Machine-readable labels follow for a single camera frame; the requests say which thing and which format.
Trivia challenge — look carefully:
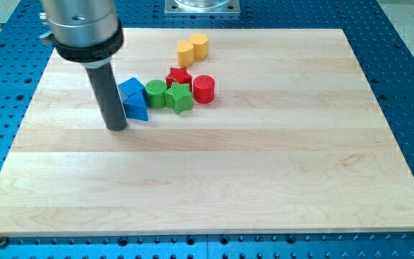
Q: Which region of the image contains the green star block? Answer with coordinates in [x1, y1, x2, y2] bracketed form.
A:
[165, 82, 193, 114]

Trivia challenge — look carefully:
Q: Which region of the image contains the red cylinder block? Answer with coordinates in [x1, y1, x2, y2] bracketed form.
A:
[193, 75, 215, 104]

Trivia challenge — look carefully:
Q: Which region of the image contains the red star block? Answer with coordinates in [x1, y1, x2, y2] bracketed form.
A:
[165, 67, 193, 91]

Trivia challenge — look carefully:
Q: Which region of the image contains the green cylinder block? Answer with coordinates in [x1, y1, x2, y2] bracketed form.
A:
[145, 79, 167, 109]

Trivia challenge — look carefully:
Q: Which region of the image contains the blue triangular prism block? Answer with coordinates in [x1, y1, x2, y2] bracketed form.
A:
[123, 91, 149, 121]

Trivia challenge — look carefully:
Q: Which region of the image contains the blue cube block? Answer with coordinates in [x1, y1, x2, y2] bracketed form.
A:
[118, 78, 147, 101]

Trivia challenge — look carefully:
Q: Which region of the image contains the yellow heart block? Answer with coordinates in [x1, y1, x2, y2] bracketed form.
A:
[177, 40, 194, 67]

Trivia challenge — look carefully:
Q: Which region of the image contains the light wooden board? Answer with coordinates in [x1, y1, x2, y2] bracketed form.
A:
[0, 29, 414, 237]

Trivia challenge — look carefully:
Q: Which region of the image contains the yellow hexagon block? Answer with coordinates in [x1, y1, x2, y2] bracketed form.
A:
[189, 33, 209, 59]

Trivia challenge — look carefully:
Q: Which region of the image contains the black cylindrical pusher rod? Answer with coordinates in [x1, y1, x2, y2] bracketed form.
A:
[86, 63, 127, 131]

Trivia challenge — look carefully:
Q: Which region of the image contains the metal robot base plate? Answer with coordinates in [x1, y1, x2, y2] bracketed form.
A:
[165, 0, 241, 16]

